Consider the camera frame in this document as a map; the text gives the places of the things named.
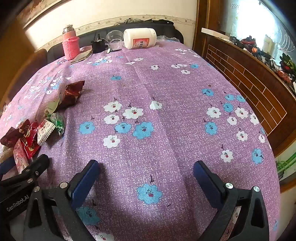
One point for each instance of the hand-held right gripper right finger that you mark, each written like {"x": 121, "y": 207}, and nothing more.
{"x": 205, "y": 183}

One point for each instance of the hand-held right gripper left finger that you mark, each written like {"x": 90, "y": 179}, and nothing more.
{"x": 84, "y": 183}

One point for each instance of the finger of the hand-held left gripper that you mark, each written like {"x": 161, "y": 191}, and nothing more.
{"x": 7, "y": 168}
{"x": 37, "y": 165}

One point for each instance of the red gold-emblem snack packet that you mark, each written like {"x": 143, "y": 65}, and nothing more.
{"x": 30, "y": 141}

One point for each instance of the clear green-edged snack packet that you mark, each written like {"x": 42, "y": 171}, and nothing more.
{"x": 57, "y": 121}

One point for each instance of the dark red foil snack packet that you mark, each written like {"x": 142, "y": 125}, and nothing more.
{"x": 71, "y": 92}

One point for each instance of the dark maroon snack packet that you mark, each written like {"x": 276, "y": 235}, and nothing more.
{"x": 10, "y": 136}

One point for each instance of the white red-print snack packet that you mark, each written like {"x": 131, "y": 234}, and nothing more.
{"x": 45, "y": 133}

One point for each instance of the pale green snack packet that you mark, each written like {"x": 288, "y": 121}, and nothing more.
{"x": 52, "y": 106}

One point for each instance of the purple floral tablecloth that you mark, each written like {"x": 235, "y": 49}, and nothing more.
{"x": 161, "y": 139}

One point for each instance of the brown armchair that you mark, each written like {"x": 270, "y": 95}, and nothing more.
{"x": 25, "y": 69}

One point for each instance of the wooden brick-pattern partition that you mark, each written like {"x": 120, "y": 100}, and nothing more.
{"x": 254, "y": 88}

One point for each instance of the black leather sofa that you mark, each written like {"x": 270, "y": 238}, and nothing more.
{"x": 55, "y": 52}

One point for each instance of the thin booklet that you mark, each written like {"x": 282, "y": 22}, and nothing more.
{"x": 81, "y": 56}

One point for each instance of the pink knit-sleeve bottle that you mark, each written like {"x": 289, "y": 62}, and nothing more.
{"x": 70, "y": 48}

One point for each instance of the small black holder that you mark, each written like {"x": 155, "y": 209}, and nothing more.
{"x": 98, "y": 46}

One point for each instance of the pile of dark clutter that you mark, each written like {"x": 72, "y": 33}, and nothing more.
{"x": 256, "y": 49}

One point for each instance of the clear plastic cup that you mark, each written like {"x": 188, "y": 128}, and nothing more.
{"x": 114, "y": 42}

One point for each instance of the clear plastic bag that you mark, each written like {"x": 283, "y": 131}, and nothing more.
{"x": 168, "y": 38}

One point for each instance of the flat white box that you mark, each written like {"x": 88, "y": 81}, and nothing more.
{"x": 212, "y": 32}

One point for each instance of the white plastic jar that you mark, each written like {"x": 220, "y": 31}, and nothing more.
{"x": 143, "y": 34}

